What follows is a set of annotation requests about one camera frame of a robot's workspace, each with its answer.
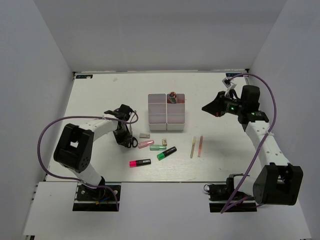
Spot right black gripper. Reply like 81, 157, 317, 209
201, 91, 245, 117

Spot black handled scissors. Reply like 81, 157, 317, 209
125, 136, 138, 148

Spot pink transparent highlighter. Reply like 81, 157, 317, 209
137, 139, 155, 149

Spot green transparent highlighter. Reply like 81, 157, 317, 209
149, 144, 167, 151

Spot yellow thin pen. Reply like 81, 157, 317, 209
190, 136, 197, 159

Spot pink glue stick tube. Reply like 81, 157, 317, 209
167, 91, 178, 104

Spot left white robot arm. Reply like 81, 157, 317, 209
53, 104, 136, 200

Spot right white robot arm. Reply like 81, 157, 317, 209
202, 85, 304, 206

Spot grey eraser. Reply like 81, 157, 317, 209
139, 133, 150, 139

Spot right blue label sticker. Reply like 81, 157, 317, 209
225, 72, 241, 78

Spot blue label sticker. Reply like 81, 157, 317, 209
75, 74, 93, 79
225, 72, 241, 78

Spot pink black highlighter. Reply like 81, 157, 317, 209
129, 159, 151, 168

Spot right white organizer box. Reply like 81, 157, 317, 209
166, 93, 186, 131

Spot white organizer box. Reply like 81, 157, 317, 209
147, 93, 167, 132
166, 93, 186, 131

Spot green black highlighter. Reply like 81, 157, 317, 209
156, 146, 177, 161

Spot left white organizer box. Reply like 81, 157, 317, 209
147, 93, 167, 132

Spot left blue label sticker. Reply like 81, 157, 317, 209
75, 74, 93, 79

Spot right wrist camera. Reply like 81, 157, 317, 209
222, 77, 237, 97

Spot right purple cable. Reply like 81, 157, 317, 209
220, 73, 277, 215

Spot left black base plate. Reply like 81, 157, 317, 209
72, 183, 122, 212

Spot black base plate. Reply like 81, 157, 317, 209
72, 183, 122, 212
203, 183, 258, 213

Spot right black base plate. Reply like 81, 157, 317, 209
203, 183, 258, 213

